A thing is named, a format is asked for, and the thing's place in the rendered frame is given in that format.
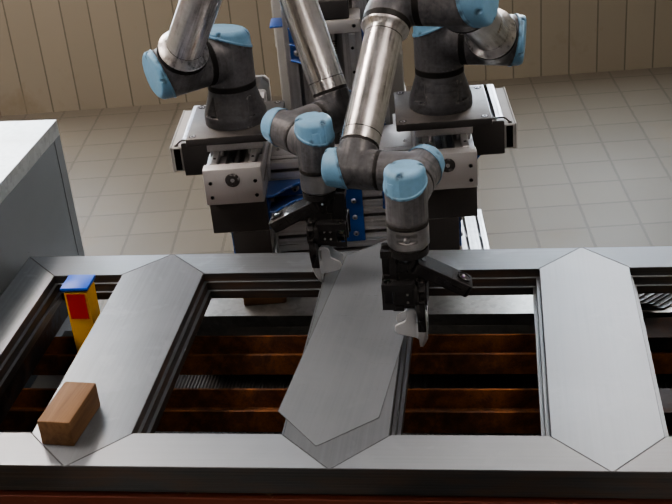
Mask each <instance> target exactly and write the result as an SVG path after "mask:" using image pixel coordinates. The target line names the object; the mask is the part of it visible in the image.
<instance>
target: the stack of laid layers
mask: <svg viewBox="0 0 672 504"><path fill-rule="evenodd" d="M629 268H630V267H629ZM339 271H340V269H339V270H336V271H332V272H328V273H324V280H323V282H320V281H319V280H318V278H317V277H316V276H315V274H314V272H309V273H240V274H204V273H203V276H202V278H201V280H200V282H199V285H198V287H197V289H196V291H195V294H194V296H193V298H192V300H191V303H190V305H189V307H188V309H187V311H186V314H185V316H184V318H183V320H182V323H181V325H180V327H179V329H178V331H177V334H176V336H175V338H174V340H173V343H172V345H171V347H170V349H169V352H168V354H167V356H166V358H165V360H164V363H163V365H162V367H161V369H160V372H159V374H158V376H157V378H156V381H155V383H154V385H153V387H152V389H151V392H150V394H149V396H148V398H147V401H146V403H145V405H144V407H143V410H142V412H141V414H140V416H139V418H138V421H137V423H136V425H135V427H134V430H133V432H132V434H133V433H155V432H156V429H157V427H158V425H159V422H160V420H161V417H162V415H163V413H164V410H165V408H166V405H167V403H168V401H169V398H170V396H171V394H172V391H173V389H174V386H175V384H176V382H177V379H178V377H179V375H180V372H181V370H182V367H183V365H184V363H185V360H186V358H187V355H188V353H189V351H190V348H191V346H192V344H193V341H194V339H195V336H196V334H197V332H198V329H199V327H200V325H201V322H202V320H203V317H204V315H205V313H206V310H207V308H208V306H209V303H210V301H211V298H288V297H318V298H317V301H316V305H315V309H314V313H313V317H312V320H311V324H310V328H309V332H308V336H307V339H306V343H305V347H304V350H305V348H306V346H307V344H308V341H309V339H310V337H311V335H312V332H313V330H314V328H315V325H316V323H317V321H318V319H319V316H320V314H321V312H322V310H323V307H324V305H325V303H326V301H327V298H328V296H329V294H330V291H331V289H332V287H333V285H334V282H335V280H336V278H337V275H338V273H339ZM460 271H462V272H464V273H466V274H469V275H471V276H472V281H473V288H472V290H471V291H470V293H469V295H533V306H534V324H535V341H536V358H537V376H538V393H539V411H540V428H541V436H551V427H550V413H549V399H548V384H547V370H546V356H545V341H544V327H543V313H542V298H541V284H540V270H539V269H519V270H460ZM630 273H631V278H632V282H633V287H634V292H635V297H636V301H637V306H638V311H639V316H640V321H641V325H642V330H643V335H644V340H645V344H646V349H647V354H648V359H649V363H650V368H651V373H652V378H653V382H654V387H655V392H656V397H657V402H658V406H659V411H660V416H661V421H662V425H663V430H664V435H665V437H667V436H669V435H668V430H667V426H666V421H665V416H664V412H663V407H662V402H661V398H660V393H659V388H658V384H657V379H656V375H655V370H654V365H653V361H652V356H651V351H650V347H649V342H648V337H647V333H646V328H645V323H644V319H643V314H642V309H641V305H640V300H639V295H638V294H646V293H672V267H658V268H630ZM121 276H122V275H100V276H96V278H95V280H94V284H95V289H96V294H97V299H98V300H108V299H109V297H110V296H111V294H112V292H113V290H114V289H115V287H116V285H117V283H118V282H119V280H120V278H121ZM67 277H68V276H54V277H53V279H52V280H51V282H50V283H49V285H48V286H47V287H46V289H45V290H44V292H43V293H42V295H41V296H40V298H39V299H38V301H37V302H36V304H35V305H34V307H33V308H32V310H31V311H30V313H29V314H28V316H27V317H26V319H25V320H24V321H23V323H22V324H21V326H20V327H19V329H18V330H17V332H16V333H15V335H14V336H13V338H12V339H11V341H10V342H9V344H8V345H7V347H6V348H5V350H4V351H3V353H2V354H1V356H0V397H1V396H2V394H3V393H4V391H5V390H6V388H7V387H8V385H9V383H10V382H11V380H12V379H13V377H14V376H15V374H16V372H17V371H18V369H19V368H20V366H21V365H22V363H23V362H24V360H25V358H26V357H27V355H28V354H29V352H30V351H31V349H32V347H33V346H34V344H35V343H36V341H37V340H38V338H39V336H40V335H41V333H42V332H43V330H44V329H45V327H46V326H47V324H48V322H49V321H50V319H51V318H52V316H53V315H54V313H55V311H56V310H57V308H58V307H59V305H60V304H61V302H62V301H63V300H65V296H64V292H65V291H62V292H61V291H60V288H61V286H62V285H63V283H64V282H65V280H66V279H67ZM413 338H414V337H410V336H406V335H405V337H404V340H403V344H402V347H401V350H400V353H399V356H398V360H397V363H396V366H395V369H394V373H393V376H392V379H391V382H390V385H389V389H388V392H387V395H386V398H385V401H384V405H383V408H382V411H381V414H380V417H379V418H378V419H376V420H374V421H372V422H369V423H367V424H365V425H363V426H361V427H358V428H356V429H354V430H352V431H350V432H347V433H345V434H343V435H341V436H339V437H336V438H334V439H332V440H330V441H328V442H325V443H323V444H321V445H319V446H314V445H313V444H312V443H311V442H310V441H309V440H308V439H307V438H306V437H305V436H304V435H303V434H302V433H300V432H299V431H298V430H297V429H296V428H295V427H294V426H293V425H292V424H291V423H290V422H289V421H288V420H286V419H285V423H284V427H283V431H282V435H283V436H285V437H286V438H287V439H289V440H290V441H291V442H293V443H294V444H295V445H297V446H298V447H299V448H301V449H302V450H303V451H305V452H306V453H307V454H309V455H310V456H311V457H313V458H314V459H315V460H317V461H318V462H319V463H321V464H322V465H323V466H325V467H326V468H327V469H288V468H194V467H99V466H4V465H0V490H44V491H117V492H190V493H262V494H335V495H407V496H480V497H553V498H625V499H672V473H668V472H615V471H614V472H573V471H478V470H383V469H331V468H333V467H335V466H336V465H338V464H340V463H342V462H344V461H345V460H347V459H349V458H351V457H352V456H354V455H356V454H358V453H359V452H361V451H363V450H365V449H367V448H368V447H370V446H372V445H374V444H375V443H377V442H379V441H381V440H383V439H384V438H386V437H388V436H390V435H402V434H403V426H404V417H405V408H406V399H407V390H408V382H409V373H410V364H411V355H412V346H413Z"/></svg>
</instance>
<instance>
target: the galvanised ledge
mask: <svg viewBox="0 0 672 504"><path fill-rule="evenodd" d="M317 298H318V297H288V298H287V300H286V302H285V303H273V304H261V305H248V306H245V305H244V300H243V298H211V301H210V303H209V306H208V308H207V310H206V313H205V315H204V317H203V320H202V322H201V325H200V327H310V324H311V320H312V317H313V313H314V309H315V305H316V301H317ZM642 314H643V318H655V317H672V305H671V306H670V307H668V308H666V309H664V310H642ZM452 325H535V324H534V306H533V295H468V296H467V297H463V296H429V299H428V326H452Z"/></svg>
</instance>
